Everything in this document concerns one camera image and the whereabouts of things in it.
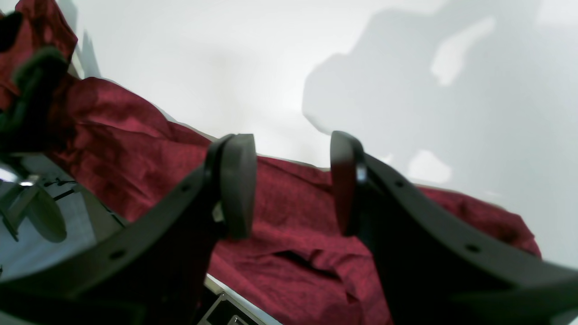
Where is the dark red long-sleeve shirt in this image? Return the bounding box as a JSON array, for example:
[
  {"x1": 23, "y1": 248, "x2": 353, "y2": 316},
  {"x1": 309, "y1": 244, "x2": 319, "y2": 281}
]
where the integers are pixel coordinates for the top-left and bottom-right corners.
[{"x1": 0, "y1": 0, "x2": 542, "y2": 325}]

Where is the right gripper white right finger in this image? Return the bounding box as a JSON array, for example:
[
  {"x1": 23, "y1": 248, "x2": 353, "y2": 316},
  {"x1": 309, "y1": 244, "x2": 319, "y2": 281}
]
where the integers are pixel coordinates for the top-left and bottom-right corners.
[{"x1": 330, "y1": 131, "x2": 578, "y2": 325}]

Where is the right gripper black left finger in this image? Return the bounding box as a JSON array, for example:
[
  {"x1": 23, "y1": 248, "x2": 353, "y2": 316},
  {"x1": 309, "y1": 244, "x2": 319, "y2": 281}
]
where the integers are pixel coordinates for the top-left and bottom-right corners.
[{"x1": 1, "y1": 134, "x2": 257, "y2": 325}]

